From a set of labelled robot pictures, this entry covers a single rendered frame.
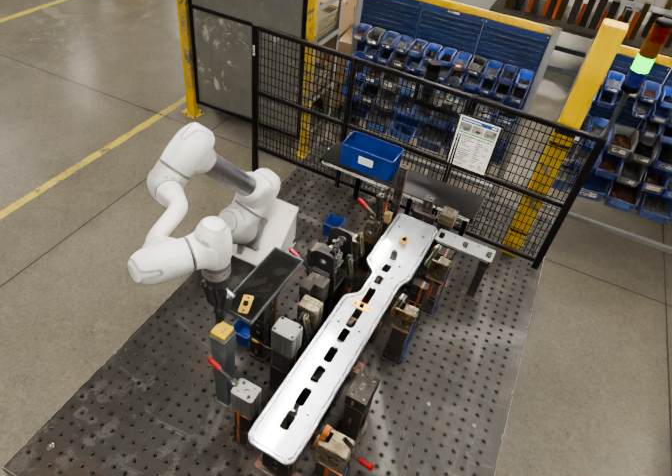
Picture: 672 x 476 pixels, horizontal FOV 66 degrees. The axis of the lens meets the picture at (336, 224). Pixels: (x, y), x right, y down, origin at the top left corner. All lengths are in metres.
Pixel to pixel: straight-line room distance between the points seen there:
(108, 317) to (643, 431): 3.24
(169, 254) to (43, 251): 2.58
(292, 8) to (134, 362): 2.82
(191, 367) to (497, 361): 1.37
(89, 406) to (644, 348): 3.34
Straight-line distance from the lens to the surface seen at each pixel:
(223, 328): 1.88
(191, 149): 1.98
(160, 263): 1.48
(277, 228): 2.65
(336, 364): 1.99
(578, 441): 3.41
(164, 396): 2.29
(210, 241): 1.49
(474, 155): 2.76
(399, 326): 2.21
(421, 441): 2.25
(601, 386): 3.70
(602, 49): 2.51
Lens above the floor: 2.67
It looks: 42 degrees down
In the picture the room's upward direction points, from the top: 8 degrees clockwise
